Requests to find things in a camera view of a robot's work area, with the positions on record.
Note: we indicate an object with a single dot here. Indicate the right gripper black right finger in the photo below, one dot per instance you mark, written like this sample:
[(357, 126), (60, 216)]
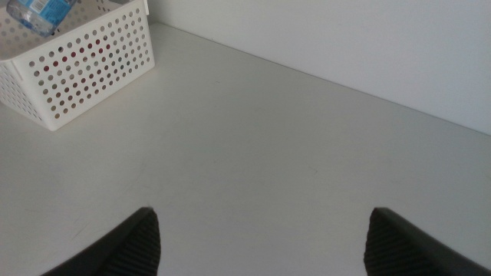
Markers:
[(399, 249)]

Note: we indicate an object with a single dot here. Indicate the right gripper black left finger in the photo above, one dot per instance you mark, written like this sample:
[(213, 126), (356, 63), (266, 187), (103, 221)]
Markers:
[(130, 249)]

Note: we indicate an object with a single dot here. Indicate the red cola can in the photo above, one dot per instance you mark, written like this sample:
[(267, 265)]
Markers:
[(56, 63)]

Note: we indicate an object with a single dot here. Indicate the clear water bottle blue cap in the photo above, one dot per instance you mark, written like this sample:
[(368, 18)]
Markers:
[(42, 11)]

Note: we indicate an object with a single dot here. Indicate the white perforated plastic basket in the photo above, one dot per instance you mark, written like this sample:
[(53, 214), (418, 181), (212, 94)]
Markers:
[(50, 122)]

